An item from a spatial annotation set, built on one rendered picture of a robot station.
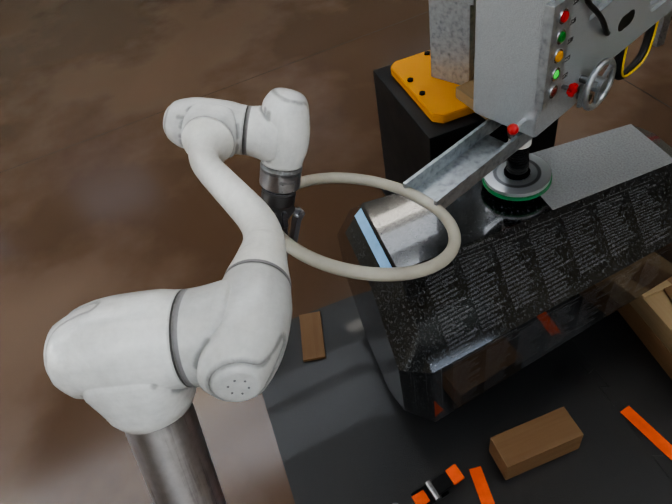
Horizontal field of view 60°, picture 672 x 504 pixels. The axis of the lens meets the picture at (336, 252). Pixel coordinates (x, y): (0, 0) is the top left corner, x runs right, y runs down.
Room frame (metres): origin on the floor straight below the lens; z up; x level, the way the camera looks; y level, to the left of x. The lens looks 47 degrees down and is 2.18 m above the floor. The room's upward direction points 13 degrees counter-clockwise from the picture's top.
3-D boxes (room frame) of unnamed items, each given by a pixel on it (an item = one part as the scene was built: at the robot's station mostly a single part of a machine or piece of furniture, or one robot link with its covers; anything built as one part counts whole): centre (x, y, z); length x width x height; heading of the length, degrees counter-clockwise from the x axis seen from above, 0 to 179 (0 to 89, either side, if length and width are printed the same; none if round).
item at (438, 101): (2.17, -0.70, 0.76); 0.49 x 0.49 x 0.05; 10
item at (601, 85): (1.34, -0.80, 1.19); 0.15 x 0.10 x 0.15; 123
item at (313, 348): (1.54, 0.19, 0.02); 0.25 x 0.10 x 0.01; 177
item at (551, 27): (1.24, -0.64, 1.37); 0.08 x 0.03 x 0.28; 123
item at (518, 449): (0.82, -0.55, 0.07); 0.30 x 0.12 x 0.12; 100
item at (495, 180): (1.38, -0.63, 0.87); 0.21 x 0.21 x 0.01
